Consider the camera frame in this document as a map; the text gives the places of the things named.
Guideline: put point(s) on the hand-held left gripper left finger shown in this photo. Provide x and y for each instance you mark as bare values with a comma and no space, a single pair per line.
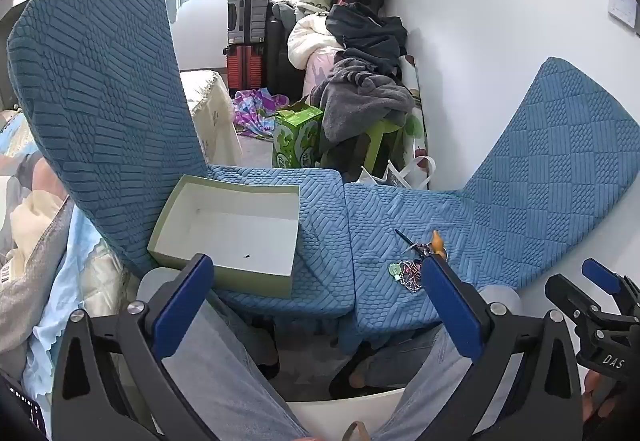
182,303

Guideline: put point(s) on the orange hair clip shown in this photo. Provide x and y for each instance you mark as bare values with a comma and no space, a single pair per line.
438,242

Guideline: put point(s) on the white wall switch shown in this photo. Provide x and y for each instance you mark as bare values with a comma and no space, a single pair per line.
622,7

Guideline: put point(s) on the grey cloth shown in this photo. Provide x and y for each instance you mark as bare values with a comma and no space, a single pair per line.
27,291

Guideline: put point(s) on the blue quilted chair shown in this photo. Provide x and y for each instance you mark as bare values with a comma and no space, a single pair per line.
100,121
525,201

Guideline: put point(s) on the person's right leg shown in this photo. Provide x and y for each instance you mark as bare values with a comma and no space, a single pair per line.
430,386

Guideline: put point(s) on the cream pillow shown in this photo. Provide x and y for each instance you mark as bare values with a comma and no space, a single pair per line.
35,226

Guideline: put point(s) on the white shallow cardboard box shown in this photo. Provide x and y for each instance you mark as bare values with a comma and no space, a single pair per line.
235,231

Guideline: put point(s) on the black device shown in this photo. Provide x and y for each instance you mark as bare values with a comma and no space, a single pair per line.
20,403

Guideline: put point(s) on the green printed carton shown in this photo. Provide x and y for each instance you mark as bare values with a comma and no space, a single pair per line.
296,137

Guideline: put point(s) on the cream duvet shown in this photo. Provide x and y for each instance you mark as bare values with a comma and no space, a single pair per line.
310,41

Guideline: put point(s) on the light blue blanket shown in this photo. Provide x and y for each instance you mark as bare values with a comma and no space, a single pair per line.
75,291

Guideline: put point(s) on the colourful printed cloth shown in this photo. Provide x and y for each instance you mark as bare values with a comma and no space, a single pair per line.
257,111

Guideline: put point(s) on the floral printed board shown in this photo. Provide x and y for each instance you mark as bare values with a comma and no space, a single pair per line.
417,121

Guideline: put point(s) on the person's right hand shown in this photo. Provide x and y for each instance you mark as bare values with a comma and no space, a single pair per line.
600,403

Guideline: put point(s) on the black suitcase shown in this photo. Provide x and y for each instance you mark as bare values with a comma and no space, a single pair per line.
278,51

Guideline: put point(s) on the white plastic bag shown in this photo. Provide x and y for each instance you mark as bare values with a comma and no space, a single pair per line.
400,173

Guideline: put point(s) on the green plastic stool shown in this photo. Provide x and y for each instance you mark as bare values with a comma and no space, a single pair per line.
382,143

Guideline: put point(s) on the red suitcase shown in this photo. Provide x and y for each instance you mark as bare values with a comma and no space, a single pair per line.
245,67

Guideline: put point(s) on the cream cloth covered table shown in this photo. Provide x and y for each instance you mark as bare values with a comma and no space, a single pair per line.
212,118

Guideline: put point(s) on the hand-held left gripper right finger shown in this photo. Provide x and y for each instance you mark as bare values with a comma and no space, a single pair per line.
450,308

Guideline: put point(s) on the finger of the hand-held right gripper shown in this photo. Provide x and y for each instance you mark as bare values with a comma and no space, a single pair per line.
567,293
600,272

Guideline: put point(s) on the grey hard suitcase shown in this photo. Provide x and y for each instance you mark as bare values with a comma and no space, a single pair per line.
247,16

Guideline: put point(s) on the dark navy jacket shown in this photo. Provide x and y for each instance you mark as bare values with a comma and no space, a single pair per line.
367,31

